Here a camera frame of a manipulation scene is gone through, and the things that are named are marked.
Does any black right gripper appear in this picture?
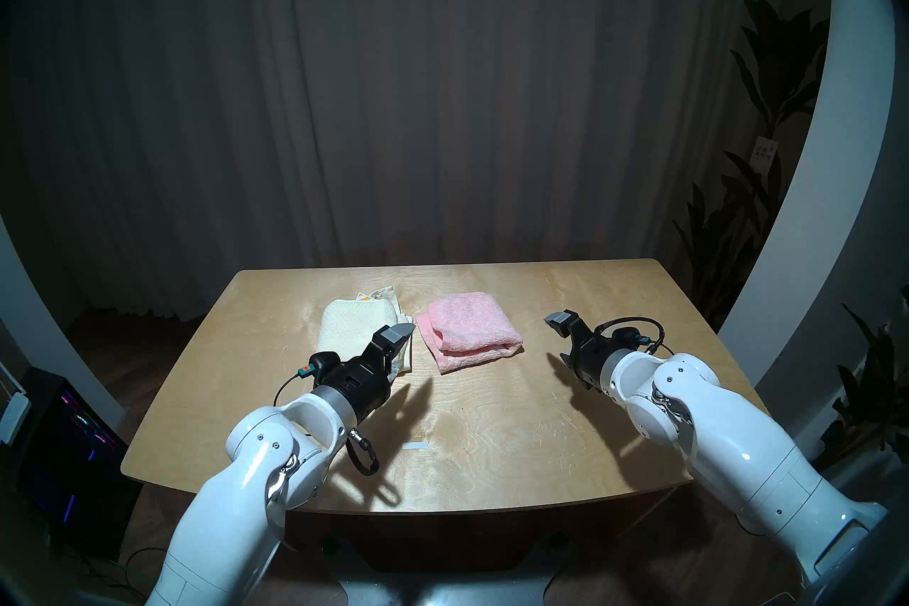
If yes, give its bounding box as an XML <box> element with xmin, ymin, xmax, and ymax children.
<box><xmin>543</xmin><ymin>309</ymin><xmax>636</xmax><ymax>394</ymax></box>

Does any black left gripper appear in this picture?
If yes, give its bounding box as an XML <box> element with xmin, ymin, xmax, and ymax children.
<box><xmin>323</xmin><ymin>322</ymin><xmax>416</xmax><ymax>428</ymax></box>

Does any cream textured towel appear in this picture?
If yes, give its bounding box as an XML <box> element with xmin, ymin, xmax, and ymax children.
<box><xmin>315</xmin><ymin>285</ymin><xmax>415</xmax><ymax>377</ymax></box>

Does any pink terry towel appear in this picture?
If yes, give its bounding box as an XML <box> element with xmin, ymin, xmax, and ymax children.
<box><xmin>415</xmin><ymin>290</ymin><xmax>525</xmax><ymax>375</ymax></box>

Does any grey pleated curtain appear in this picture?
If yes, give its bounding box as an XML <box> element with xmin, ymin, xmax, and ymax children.
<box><xmin>7</xmin><ymin>0</ymin><xmax>832</xmax><ymax>321</ymax></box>

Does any white paper plant tag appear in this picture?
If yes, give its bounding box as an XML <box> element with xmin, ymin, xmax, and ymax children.
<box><xmin>751</xmin><ymin>136</ymin><xmax>779</xmax><ymax>176</ymax></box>

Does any dark plant in white pot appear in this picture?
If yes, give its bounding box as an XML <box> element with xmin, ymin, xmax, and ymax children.
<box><xmin>817</xmin><ymin>285</ymin><xmax>909</xmax><ymax>470</ymax></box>

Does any tall dark leafy plant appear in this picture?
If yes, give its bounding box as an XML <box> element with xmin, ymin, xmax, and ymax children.
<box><xmin>671</xmin><ymin>0</ymin><xmax>832</xmax><ymax>332</ymax></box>

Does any black computer tower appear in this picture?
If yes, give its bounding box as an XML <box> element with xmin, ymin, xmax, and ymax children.
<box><xmin>14</xmin><ymin>367</ymin><xmax>143</xmax><ymax>563</ymax></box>

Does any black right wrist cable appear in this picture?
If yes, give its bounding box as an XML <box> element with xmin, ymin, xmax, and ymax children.
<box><xmin>595</xmin><ymin>317</ymin><xmax>675</xmax><ymax>357</ymax></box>

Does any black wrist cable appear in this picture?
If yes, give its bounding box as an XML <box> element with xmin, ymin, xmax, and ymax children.
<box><xmin>273</xmin><ymin>374</ymin><xmax>381</xmax><ymax>477</ymax></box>
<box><xmin>595</xmin><ymin>317</ymin><xmax>675</xmax><ymax>357</ymax></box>

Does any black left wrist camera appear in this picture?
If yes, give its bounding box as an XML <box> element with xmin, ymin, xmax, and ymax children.
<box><xmin>297</xmin><ymin>353</ymin><xmax>338</xmax><ymax>385</ymax></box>

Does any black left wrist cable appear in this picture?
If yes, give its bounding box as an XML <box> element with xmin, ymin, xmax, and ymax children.
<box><xmin>273</xmin><ymin>374</ymin><xmax>381</xmax><ymax>477</ymax></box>

